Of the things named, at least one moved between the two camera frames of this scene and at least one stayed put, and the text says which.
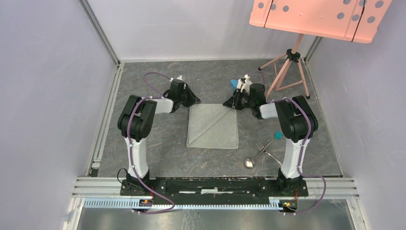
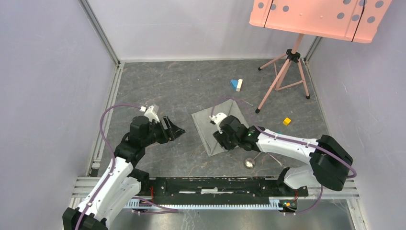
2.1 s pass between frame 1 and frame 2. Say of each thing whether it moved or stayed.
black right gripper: moved
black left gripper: moved
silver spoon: stayed
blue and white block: stayed
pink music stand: stayed
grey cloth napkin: moved
